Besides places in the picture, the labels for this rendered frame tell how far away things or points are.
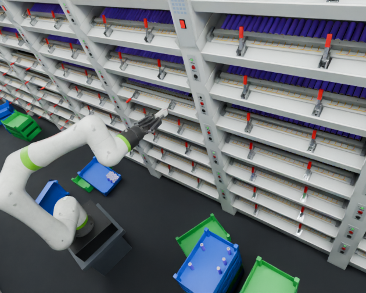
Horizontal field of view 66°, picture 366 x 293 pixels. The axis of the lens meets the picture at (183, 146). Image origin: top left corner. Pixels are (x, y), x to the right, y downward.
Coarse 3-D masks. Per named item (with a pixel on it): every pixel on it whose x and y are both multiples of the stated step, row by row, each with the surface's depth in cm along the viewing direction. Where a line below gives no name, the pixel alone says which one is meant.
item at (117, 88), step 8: (120, 80) 167; (112, 88) 164; (120, 88) 168; (152, 88) 157; (120, 96) 167; (128, 96) 163; (144, 96) 157; (184, 96) 145; (144, 104) 158; (152, 104) 152; (160, 104) 150; (168, 104) 147; (168, 112) 149; (176, 112) 143; (184, 112) 141; (192, 112) 139; (192, 120) 142
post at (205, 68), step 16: (192, 16) 94; (208, 16) 101; (176, 32) 103; (192, 48) 104; (208, 64) 110; (192, 80) 118; (208, 96) 119; (208, 112) 127; (208, 144) 147; (224, 160) 152; (224, 176) 161; (224, 208) 195
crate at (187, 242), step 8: (200, 224) 191; (208, 224) 194; (216, 224) 192; (192, 232) 191; (200, 232) 191; (216, 232) 189; (224, 232) 186; (184, 240) 190; (192, 240) 189; (184, 248) 186; (192, 248) 185
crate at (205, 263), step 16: (208, 240) 153; (224, 240) 146; (192, 256) 148; (208, 256) 147; (224, 256) 145; (192, 272) 144; (208, 272) 142; (224, 272) 135; (192, 288) 138; (208, 288) 137
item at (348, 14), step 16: (192, 0) 90; (208, 0) 87; (224, 0) 84; (240, 0) 81; (256, 0) 78; (272, 0) 76; (288, 0) 73; (304, 0) 71; (320, 0) 69; (336, 0) 67; (352, 0) 66; (288, 16) 77; (304, 16) 74; (320, 16) 72; (336, 16) 70; (352, 16) 68
